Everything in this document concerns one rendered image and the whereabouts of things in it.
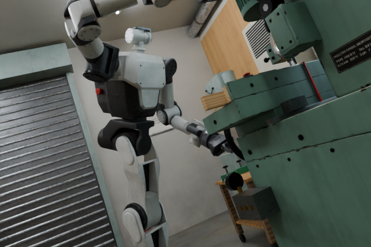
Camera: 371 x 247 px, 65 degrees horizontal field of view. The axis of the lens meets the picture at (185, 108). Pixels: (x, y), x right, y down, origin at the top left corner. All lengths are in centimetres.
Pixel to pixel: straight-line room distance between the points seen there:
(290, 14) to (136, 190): 101
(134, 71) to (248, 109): 61
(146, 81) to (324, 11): 78
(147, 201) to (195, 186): 255
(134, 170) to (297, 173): 76
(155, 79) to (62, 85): 271
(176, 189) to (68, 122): 159
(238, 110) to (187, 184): 314
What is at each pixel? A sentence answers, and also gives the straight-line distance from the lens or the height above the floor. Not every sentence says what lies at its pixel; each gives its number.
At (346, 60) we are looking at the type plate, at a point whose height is 88.
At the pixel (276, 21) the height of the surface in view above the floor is 105.
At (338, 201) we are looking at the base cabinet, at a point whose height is 56.
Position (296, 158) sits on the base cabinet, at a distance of 87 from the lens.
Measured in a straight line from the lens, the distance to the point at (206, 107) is 82.
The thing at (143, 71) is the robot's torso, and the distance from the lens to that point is 131.
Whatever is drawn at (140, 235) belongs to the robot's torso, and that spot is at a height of 55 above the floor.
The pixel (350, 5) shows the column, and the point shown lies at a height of 100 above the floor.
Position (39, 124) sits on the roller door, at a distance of 390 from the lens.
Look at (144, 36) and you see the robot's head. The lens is 142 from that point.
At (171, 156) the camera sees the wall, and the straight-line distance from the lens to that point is 389.
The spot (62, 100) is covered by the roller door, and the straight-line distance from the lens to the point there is 393.
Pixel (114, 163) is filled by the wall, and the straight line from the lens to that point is 378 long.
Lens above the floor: 79
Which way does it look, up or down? 10 degrees up
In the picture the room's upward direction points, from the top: 20 degrees counter-clockwise
